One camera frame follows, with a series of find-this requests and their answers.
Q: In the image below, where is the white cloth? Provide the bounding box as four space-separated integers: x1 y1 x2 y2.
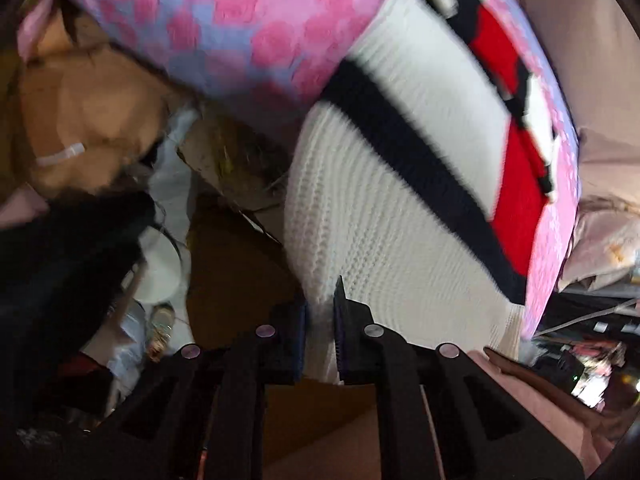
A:
135 110 201 306

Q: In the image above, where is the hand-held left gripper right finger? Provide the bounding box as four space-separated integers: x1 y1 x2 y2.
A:
333 276 586 480

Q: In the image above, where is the beige pillow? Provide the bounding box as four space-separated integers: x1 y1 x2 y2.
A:
555 127 640 293

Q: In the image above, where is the pink and lilac patterned blanket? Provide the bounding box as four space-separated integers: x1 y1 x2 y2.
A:
59 0 581 337

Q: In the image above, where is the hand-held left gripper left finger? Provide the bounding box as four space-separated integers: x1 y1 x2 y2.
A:
102 301 309 480

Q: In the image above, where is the white knit striped sweater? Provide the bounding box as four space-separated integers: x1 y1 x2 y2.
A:
283 0 559 386

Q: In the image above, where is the black cloth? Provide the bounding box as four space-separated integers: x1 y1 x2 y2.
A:
0 187 156 411

